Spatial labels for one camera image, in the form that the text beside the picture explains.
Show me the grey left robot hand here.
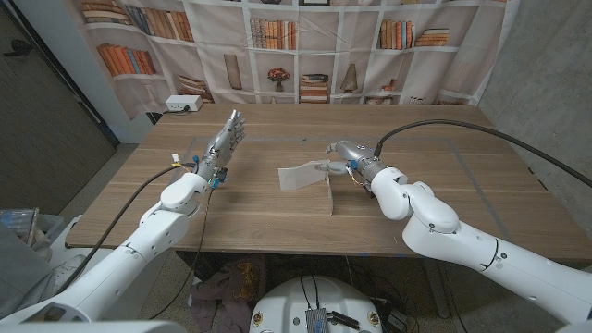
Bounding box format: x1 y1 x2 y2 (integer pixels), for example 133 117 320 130
197 109 247 182

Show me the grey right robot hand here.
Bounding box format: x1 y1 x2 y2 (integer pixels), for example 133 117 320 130
314 140 388 182

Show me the white power strip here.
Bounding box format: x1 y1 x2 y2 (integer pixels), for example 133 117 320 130
165 94 204 113

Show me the printed bookshelf backdrop cloth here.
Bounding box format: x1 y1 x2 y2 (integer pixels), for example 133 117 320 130
64 0 522 121

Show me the crumpled purple brown cloth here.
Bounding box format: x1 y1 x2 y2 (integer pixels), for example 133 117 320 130
189 261 260 333

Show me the grey metal table leg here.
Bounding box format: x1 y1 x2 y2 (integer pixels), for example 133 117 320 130
423 258 452 319

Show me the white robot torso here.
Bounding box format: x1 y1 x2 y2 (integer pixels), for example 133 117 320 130
249 276 384 333

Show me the black bar on torso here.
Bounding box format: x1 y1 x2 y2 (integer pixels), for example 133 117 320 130
330 311 361 330

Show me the grey finned electronics module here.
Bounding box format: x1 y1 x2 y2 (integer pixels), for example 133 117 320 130
304 308 329 333

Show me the white sneaker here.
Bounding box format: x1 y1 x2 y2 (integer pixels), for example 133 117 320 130
50 253 87 297

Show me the clear plastic bin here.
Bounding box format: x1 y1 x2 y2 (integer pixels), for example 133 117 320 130
0 207 64 246

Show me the person's grey trouser leg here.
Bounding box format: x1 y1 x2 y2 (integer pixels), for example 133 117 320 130
0 221 56 320

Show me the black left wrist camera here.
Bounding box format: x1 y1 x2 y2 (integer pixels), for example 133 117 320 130
211 166 229 190

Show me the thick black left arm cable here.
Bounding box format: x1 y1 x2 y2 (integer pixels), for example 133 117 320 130
55 162 198 295

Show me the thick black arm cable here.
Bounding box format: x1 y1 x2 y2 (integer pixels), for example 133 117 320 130
55 162 198 295
373 118 592 189

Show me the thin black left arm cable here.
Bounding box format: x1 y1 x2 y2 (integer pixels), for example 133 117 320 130
147 187 215 320

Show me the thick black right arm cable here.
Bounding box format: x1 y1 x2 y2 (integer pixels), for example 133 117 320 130
373 118 592 189

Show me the black door handle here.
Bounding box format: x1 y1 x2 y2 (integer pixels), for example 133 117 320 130
3 39 34 59

